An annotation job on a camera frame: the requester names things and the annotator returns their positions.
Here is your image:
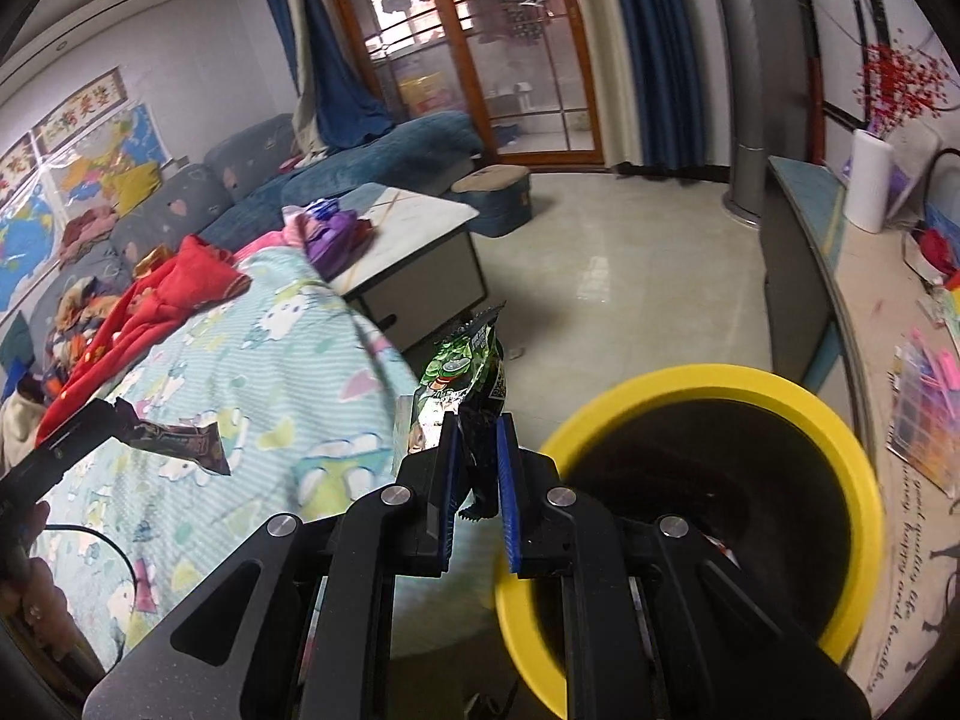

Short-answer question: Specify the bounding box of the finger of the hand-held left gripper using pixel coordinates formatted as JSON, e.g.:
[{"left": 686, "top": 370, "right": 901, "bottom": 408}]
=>
[{"left": 34, "top": 397, "right": 140, "bottom": 471}]

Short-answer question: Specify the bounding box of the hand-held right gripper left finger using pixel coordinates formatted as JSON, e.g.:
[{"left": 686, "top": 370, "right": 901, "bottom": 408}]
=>
[{"left": 82, "top": 412, "right": 461, "bottom": 720}]

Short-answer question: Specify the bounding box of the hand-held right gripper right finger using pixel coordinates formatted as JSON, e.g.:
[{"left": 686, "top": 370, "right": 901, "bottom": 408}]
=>
[{"left": 493, "top": 412, "right": 872, "bottom": 720}]

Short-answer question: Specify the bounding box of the brown snack wrapper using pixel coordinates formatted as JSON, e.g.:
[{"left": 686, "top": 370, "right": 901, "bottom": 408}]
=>
[{"left": 112, "top": 399, "right": 233, "bottom": 479}]

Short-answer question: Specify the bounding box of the green snack bag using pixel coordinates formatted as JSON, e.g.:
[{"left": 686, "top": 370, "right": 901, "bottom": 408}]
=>
[{"left": 409, "top": 302, "right": 510, "bottom": 524}]

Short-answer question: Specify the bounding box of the yellow rimmed bin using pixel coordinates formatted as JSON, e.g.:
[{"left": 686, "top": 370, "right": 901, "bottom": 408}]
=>
[{"left": 493, "top": 364, "right": 887, "bottom": 719}]

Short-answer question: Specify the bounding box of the person's left hand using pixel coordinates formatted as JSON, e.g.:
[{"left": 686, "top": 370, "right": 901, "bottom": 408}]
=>
[{"left": 0, "top": 499, "right": 74, "bottom": 636}]

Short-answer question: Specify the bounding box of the orange patterned clothes pile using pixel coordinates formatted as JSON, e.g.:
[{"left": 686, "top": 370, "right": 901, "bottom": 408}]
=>
[{"left": 41, "top": 276, "right": 115, "bottom": 377}]

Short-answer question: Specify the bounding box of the red blanket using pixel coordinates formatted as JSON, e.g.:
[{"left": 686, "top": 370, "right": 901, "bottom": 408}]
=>
[{"left": 36, "top": 235, "right": 254, "bottom": 446}]

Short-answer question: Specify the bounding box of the gold foil packet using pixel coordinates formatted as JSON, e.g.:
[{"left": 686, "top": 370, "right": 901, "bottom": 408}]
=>
[{"left": 133, "top": 243, "right": 176, "bottom": 280}]

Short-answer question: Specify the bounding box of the world map poster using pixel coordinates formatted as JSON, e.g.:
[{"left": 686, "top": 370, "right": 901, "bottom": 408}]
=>
[{"left": 0, "top": 191, "right": 66, "bottom": 314}]

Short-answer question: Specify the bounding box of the red pink clothes pile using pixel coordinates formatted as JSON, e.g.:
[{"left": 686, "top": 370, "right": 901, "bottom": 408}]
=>
[{"left": 58, "top": 206, "right": 121, "bottom": 263}]

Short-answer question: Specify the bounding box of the white top coffee table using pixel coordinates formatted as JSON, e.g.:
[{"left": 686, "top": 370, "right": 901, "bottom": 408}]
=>
[{"left": 326, "top": 182, "right": 486, "bottom": 359}]

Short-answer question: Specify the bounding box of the pink purple clothes pile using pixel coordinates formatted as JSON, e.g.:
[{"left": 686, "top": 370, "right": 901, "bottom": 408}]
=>
[{"left": 281, "top": 197, "right": 374, "bottom": 280}]

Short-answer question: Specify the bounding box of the framed calligraphy embroidery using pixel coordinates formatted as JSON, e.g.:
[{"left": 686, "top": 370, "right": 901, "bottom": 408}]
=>
[
  {"left": 34, "top": 67, "right": 126, "bottom": 156},
  {"left": 0, "top": 131, "right": 40, "bottom": 194}
]

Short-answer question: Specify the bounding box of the country map poster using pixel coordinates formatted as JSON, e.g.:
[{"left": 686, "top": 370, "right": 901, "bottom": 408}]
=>
[{"left": 56, "top": 101, "right": 171, "bottom": 197}]

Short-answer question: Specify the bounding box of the grey round stool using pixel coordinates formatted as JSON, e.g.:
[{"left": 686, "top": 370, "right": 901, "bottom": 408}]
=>
[{"left": 448, "top": 163, "right": 535, "bottom": 239}]

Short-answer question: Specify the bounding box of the blue heart print sofa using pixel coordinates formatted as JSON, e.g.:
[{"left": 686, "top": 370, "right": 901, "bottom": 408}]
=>
[{"left": 0, "top": 111, "right": 486, "bottom": 392}]

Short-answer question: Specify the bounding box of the yellow cardboard box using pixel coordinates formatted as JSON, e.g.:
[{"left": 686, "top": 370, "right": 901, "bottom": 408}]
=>
[{"left": 395, "top": 69, "right": 456, "bottom": 121}]

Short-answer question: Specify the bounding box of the dark television cabinet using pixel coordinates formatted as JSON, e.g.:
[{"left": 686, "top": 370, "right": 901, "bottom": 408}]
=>
[{"left": 756, "top": 154, "right": 960, "bottom": 700}]

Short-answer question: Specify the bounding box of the blue and beige curtain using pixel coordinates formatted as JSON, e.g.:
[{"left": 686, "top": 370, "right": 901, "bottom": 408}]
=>
[
  {"left": 251, "top": 0, "right": 400, "bottom": 156},
  {"left": 600, "top": 0, "right": 734, "bottom": 184}
]

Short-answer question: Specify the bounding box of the colourful craft kit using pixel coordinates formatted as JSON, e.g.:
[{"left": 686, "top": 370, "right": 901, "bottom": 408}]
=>
[{"left": 886, "top": 326, "right": 960, "bottom": 498}]

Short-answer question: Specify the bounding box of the wooden glass sliding door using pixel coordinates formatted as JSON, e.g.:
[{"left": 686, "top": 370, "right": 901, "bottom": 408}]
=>
[{"left": 310, "top": 0, "right": 608, "bottom": 167}]

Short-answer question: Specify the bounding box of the silver tower air conditioner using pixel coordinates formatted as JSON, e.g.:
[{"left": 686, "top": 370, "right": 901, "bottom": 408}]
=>
[{"left": 703, "top": 0, "right": 776, "bottom": 231}]

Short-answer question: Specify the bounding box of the white cylinder vase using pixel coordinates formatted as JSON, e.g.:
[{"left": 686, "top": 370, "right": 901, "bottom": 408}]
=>
[{"left": 843, "top": 127, "right": 896, "bottom": 235}]

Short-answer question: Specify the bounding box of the red fabric ornament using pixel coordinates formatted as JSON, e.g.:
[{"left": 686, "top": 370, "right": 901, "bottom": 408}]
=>
[{"left": 904, "top": 229, "right": 960, "bottom": 280}]

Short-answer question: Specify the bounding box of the white purple gift bag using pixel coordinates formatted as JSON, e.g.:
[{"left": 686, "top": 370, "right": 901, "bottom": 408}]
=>
[{"left": 885, "top": 120, "right": 944, "bottom": 224}]

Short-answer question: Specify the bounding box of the red berry branch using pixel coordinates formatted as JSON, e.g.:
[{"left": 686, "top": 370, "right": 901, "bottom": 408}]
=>
[{"left": 857, "top": 36, "right": 960, "bottom": 141}]

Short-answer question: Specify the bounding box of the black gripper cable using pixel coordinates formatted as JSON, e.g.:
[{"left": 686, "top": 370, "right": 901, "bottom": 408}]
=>
[{"left": 41, "top": 523, "right": 143, "bottom": 621}]

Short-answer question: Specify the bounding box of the blue bag black handle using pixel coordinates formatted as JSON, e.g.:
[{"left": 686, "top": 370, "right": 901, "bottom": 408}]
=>
[{"left": 924, "top": 150, "right": 960, "bottom": 235}]

